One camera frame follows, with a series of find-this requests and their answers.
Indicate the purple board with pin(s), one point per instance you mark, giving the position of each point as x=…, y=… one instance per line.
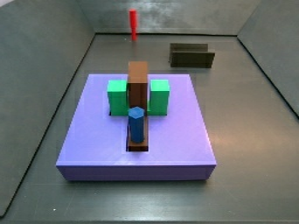
x=93, y=153

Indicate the green block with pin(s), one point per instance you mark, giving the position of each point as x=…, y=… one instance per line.
x=116, y=94
x=158, y=96

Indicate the brown block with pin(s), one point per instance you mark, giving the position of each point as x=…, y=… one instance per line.
x=136, y=87

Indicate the right green block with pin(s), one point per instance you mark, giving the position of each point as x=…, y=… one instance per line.
x=158, y=96

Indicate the blue hexagonal peg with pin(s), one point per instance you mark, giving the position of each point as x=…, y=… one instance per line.
x=136, y=124

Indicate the left green block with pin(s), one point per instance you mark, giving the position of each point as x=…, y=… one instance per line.
x=116, y=94

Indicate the dark grey holder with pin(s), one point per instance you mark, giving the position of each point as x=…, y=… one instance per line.
x=189, y=55

